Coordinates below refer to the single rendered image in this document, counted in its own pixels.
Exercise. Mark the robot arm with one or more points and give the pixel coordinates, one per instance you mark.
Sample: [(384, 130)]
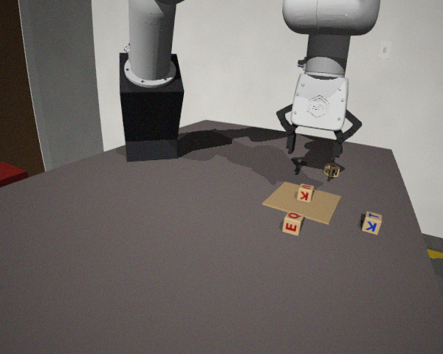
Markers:
[(329, 24)]

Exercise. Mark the wooden letter block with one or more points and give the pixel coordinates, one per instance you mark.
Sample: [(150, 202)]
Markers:
[(305, 193), (371, 223), (331, 170), (292, 223)]

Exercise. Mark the tan flat mat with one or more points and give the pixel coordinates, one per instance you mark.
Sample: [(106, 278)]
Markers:
[(320, 209)]

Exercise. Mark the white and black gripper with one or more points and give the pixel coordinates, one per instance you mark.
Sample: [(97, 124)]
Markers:
[(320, 103)]

